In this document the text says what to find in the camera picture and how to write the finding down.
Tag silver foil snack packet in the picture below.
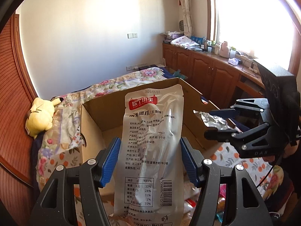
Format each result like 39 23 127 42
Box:
193 110 232 131

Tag large white chicken feet pouch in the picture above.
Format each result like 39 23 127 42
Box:
114 84 184 225

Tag right hand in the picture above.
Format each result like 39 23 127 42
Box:
283 143 299 158

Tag orange print bed sheet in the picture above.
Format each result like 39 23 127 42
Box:
46 143 278 226

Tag brown cardboard box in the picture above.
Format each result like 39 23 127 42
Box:
80 77 236 196

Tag wooden sideboard cabinet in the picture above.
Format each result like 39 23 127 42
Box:
162 43 265 109

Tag white tissue box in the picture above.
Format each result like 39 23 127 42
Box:
228 58 242 66

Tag pink bottle on sideboard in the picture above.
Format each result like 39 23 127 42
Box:
219 41 230 58

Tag yellow plush toy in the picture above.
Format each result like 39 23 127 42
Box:
25 97 63 139

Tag wooden louvered wardrobe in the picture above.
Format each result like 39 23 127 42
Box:
0 14 39 226

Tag patterned window curtain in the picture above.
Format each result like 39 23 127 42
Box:
180 0 194 37

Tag white wall switch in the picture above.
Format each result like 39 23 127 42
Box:
128 33 138 39

